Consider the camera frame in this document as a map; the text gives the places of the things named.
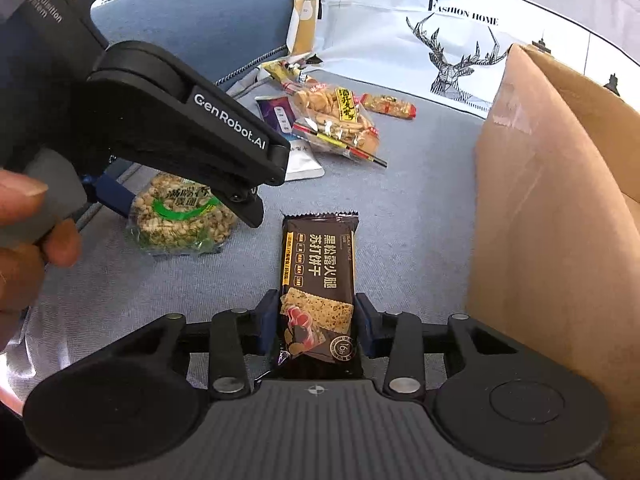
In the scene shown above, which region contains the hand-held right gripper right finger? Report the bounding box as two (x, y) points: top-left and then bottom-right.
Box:
(354, 292), (522, 401)

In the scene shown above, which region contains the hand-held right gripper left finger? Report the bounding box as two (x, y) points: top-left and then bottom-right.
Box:
(117, 290), (280, 401)

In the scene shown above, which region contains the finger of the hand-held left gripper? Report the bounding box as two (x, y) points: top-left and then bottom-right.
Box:
(84, 172), (135, 219)
(214, 184), (265, 229)

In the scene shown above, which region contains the round peanut cake packet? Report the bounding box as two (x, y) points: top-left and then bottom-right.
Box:
(127, 172), (240, 257)

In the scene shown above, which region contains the dark brown cracker packet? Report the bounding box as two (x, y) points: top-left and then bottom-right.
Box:
(276, 211), (362, 381)

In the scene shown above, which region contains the long yellow snack packet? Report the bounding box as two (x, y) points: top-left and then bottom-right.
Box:
(263, 57), (314, 87)

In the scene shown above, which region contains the brown cardboard box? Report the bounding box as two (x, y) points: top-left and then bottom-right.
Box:
(465, 44), (640, 480)

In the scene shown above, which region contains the person's left hand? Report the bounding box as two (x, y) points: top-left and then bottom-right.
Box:
(0, 170), (82, 352)

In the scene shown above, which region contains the silver white snack packet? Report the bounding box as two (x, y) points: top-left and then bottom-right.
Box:
(280, 132), (325, 181)

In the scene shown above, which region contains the purple snack packet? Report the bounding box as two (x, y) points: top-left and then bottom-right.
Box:
(255, 96), (297, 136)

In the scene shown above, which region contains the clear biscuit packet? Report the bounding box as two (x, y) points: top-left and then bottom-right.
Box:
(290, 82), (389, 169)

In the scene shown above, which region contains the small orange snack packet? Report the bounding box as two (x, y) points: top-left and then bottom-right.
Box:
(361, 93), (417, 121)

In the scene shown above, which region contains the white deer print pillow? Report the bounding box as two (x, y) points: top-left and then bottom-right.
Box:
(287, 0), (640, 121)

